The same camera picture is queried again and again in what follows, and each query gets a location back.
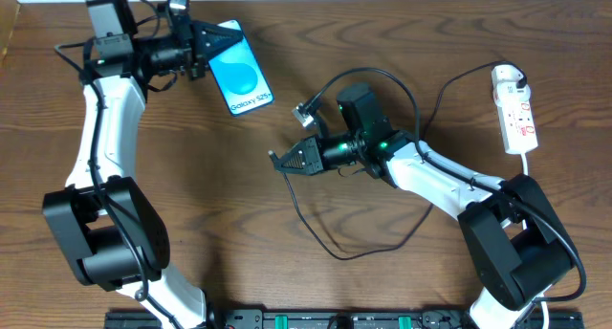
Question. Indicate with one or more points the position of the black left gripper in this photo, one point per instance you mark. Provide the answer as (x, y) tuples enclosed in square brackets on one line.
[(195, 52)]

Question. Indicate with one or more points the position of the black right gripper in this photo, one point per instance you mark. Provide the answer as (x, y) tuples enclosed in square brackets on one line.
[(316, 154)]

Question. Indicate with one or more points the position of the smartphone with blue screen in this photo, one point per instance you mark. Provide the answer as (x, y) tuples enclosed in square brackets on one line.
[(240, 79)]

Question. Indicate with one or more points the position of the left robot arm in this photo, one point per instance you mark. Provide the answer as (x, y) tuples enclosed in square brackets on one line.
[(109, 233)]

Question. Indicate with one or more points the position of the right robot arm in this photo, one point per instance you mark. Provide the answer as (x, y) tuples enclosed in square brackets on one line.
[(518, 245)]

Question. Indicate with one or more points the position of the white USB charger plug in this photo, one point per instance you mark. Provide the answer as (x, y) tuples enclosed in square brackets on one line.
[(508, 80)]

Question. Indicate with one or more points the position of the white power strip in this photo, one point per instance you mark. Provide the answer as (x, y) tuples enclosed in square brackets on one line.
[(516, 120)]

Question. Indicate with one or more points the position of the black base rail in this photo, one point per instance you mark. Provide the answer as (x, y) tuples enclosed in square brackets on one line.
[(257, 319)]

